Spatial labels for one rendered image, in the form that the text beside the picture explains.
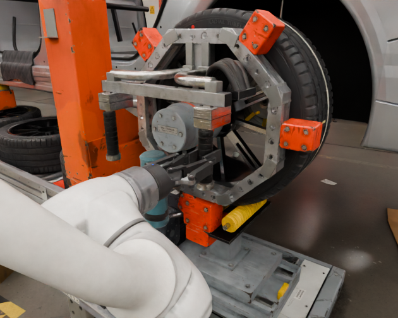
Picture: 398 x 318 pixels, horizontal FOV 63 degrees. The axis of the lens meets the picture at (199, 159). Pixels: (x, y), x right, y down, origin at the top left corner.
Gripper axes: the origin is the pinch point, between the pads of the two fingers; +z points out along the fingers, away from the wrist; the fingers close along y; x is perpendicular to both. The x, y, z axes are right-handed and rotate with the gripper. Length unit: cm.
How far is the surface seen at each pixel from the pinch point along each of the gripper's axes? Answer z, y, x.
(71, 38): 7, -57, 27
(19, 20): 94, -257, 40
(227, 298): 27, -7, -68
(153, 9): 385, -371, 71
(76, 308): -20, -33, -50
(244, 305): 27, 0, -68
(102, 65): 18, -57, 17
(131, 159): 28, -57, -22
